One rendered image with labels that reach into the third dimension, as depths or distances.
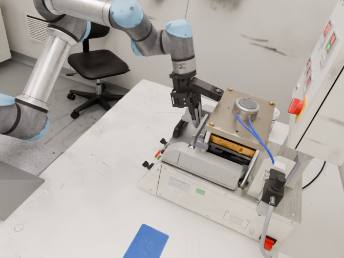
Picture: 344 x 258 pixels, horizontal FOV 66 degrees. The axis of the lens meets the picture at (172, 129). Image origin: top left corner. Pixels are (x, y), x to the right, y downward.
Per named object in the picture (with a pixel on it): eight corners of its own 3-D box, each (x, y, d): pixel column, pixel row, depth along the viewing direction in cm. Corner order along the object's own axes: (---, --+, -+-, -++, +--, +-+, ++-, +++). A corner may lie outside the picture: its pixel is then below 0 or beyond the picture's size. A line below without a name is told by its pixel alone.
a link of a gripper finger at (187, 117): (185, 127, 98) (181, 104, 93) (200, 128, 95) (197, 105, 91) (181, 131, 95) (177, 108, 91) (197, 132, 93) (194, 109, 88)
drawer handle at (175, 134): (191, 117, 104) (193, 109, 101) (177, 138, 92) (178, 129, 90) (186, 115, 104) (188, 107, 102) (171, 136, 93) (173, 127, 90)
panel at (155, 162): (168, 140, 125) (191, 116, 113) (137, 183, 102) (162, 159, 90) (165, 137, 124) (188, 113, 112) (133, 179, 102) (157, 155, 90)
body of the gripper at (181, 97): (180, 99, 97) (175, 67, 91) (203, 100, 93) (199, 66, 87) (172, 109, 91) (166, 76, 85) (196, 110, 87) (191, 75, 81)
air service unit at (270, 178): (271, 192, 79) (292, 156, 70) (264, 232, 68) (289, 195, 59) (253, 185, 80) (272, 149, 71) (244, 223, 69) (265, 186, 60)
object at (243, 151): (263, 128, 97) (274, 106, 91) (254, 166, 80) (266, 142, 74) (219, 112, 101) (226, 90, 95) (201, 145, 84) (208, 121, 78)
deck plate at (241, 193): (302, 154, 104) (303, 152, 104) (300, 224, 78) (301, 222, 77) (193, 114, 114) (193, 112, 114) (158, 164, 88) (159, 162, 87)
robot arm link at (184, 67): (198, 54, 85) (189, 62, 79) (199, 67, 87) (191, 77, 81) (176, 55, 88) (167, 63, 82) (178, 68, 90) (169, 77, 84)
